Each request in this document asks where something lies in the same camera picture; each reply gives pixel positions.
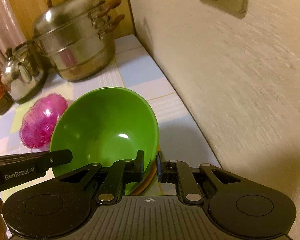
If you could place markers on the stainless steel steamer pot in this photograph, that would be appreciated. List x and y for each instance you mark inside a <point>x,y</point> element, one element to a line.
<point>76,36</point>

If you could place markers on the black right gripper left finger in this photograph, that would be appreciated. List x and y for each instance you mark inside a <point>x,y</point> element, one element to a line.
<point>120,174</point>

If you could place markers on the green plastic bowl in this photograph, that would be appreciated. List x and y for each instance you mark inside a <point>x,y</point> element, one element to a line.
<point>106,125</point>

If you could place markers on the checkered tablecloth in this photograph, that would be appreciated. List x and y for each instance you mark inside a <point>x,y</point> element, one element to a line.
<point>133,68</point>

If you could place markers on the pink glass bowl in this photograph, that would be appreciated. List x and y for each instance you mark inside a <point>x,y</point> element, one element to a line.
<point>39,121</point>

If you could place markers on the stainless steel kettle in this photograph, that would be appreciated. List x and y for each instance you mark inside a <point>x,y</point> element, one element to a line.
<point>25,71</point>

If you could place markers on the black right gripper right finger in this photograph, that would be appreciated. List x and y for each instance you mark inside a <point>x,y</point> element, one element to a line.
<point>191,184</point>

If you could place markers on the orange plastic bowl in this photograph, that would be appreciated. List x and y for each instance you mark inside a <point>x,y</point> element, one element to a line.
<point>146,182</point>

